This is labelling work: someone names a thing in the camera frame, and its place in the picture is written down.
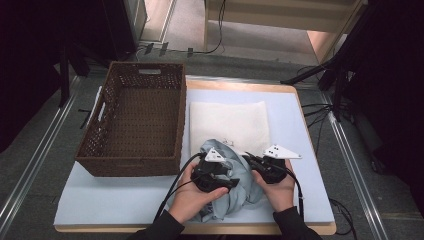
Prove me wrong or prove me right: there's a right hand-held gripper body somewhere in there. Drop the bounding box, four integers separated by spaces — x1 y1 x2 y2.
249 144 303 185

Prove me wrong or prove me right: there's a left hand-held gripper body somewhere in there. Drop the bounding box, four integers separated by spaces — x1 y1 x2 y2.
190 147 236 194

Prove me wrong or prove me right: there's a light blue garment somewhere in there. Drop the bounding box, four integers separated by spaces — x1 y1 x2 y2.
168 138 265 224

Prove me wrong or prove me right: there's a white mesh laundry bag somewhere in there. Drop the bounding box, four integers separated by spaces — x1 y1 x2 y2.
188 100 272 158

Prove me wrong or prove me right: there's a brown wicker basket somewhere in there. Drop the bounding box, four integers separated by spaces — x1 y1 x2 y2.
74 60 188 178

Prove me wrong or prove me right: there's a person's right hand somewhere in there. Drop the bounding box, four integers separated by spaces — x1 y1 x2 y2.
251 159 297 213

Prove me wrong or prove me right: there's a person's left hand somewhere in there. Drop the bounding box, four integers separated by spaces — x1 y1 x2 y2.
167 161 231 225

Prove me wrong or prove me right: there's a black tripod stand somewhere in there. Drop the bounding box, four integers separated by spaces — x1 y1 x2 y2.
279 0 381 121

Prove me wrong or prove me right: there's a beige wooden furniture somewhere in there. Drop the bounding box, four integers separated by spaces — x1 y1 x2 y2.
203 0 369 64

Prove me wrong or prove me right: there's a black curtain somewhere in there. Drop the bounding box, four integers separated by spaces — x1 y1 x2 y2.
0 0 111 154
346 0 424 214

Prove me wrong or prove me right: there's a black metal stand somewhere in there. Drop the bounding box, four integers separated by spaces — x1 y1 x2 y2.
56 39 111 108

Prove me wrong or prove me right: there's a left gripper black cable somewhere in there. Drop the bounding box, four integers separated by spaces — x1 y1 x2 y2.
152 152 206 224

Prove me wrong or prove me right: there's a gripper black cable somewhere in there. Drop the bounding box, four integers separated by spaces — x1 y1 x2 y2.
284 167 358 240
152 152 206 224

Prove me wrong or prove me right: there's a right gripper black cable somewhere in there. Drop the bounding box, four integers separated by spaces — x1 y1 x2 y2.
284 167 358 240

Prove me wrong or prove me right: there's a metal floor rail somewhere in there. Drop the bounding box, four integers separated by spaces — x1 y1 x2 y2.
0 74 83 228
318 89 391 240

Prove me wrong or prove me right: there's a black floor cable bundle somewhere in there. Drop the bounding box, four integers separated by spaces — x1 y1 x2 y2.
299 64 334 158

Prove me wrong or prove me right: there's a thin black floor cable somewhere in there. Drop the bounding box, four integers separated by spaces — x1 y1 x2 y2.
166 0 228 56

